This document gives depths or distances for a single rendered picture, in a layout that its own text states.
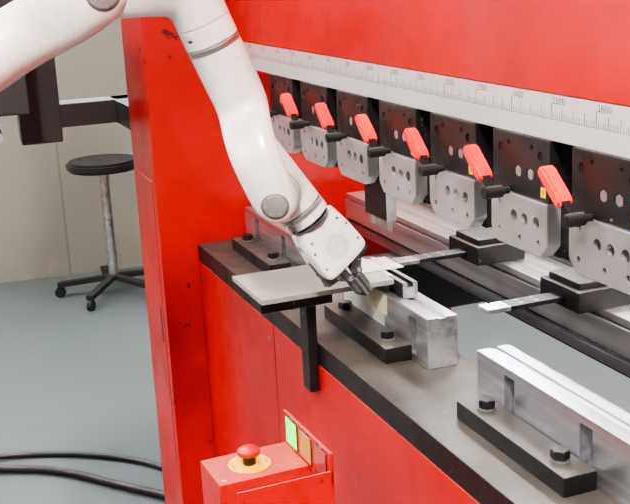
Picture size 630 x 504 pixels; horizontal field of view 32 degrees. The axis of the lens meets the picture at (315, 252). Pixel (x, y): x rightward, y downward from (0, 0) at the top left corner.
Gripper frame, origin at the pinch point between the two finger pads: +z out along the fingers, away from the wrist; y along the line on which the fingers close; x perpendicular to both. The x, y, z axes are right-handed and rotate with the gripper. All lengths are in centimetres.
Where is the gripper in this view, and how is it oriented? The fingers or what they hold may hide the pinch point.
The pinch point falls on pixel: (359, 284)
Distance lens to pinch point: 197.4
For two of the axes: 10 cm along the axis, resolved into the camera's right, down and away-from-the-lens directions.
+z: 5.9, 7.4, 3.4
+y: 6.6, -6.8, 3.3
